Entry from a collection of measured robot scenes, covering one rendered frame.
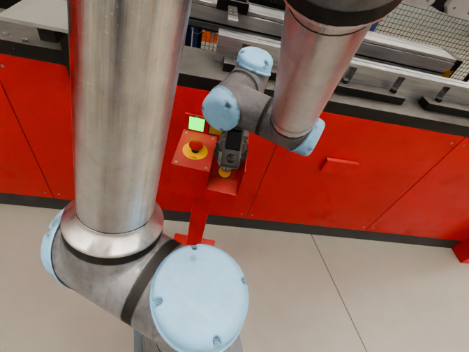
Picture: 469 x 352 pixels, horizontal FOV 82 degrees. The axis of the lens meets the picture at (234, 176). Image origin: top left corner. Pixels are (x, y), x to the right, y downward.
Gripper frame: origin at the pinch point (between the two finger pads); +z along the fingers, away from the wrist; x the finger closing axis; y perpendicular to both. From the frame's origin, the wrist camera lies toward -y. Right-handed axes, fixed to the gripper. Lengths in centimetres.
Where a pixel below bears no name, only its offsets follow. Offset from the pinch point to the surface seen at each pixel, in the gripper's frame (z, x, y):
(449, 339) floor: 73, -132, -18
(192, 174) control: -1.8, 9.0, -5.8
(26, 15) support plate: -25, 55, 13
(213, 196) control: 5.7, 1.8, -6.4
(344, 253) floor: 76, -82, 19
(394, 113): -10, -57, 35
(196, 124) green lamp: -6.0, 11.3, 9.8
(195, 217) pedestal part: 26.6, 6.4, -3.2
